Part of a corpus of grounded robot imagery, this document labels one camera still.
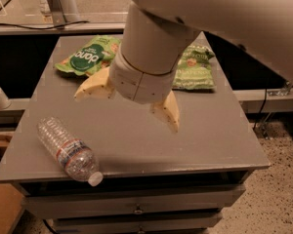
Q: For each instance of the green jalapeno chip bag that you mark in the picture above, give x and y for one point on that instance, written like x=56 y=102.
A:
x=194 y=70

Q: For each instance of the grey metal bracket left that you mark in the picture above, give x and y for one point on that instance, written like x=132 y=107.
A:
x=56 y=12

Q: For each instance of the brown cardboard box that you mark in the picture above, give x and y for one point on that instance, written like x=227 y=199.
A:
x=10 y=208

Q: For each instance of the grey drawer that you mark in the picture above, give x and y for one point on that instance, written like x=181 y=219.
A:
x=138 y=224
x=136 y=202

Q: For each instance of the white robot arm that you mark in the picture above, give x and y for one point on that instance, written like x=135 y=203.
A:
x=158 y=31

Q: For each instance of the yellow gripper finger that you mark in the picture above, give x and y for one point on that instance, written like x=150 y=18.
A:
x=96 y=86
x=167 y=111

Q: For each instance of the grey drawer cabinet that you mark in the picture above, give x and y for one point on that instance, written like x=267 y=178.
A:
x=214 y=145

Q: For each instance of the upper grey drawer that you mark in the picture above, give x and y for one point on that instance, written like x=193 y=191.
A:
x=136 y=202

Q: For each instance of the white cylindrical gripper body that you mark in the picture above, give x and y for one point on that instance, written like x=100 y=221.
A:
x=141 y=83

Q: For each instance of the clear plastic water bottle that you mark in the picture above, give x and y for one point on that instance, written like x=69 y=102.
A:
x=77 y=159

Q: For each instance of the green dang snack bag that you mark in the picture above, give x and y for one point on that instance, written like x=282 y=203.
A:
x=97 y=54

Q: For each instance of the lower grey drawer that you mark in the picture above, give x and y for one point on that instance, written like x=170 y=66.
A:
x=138 y=224

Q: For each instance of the white vertical pipe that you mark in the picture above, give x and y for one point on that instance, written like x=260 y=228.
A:
x=69 y=7

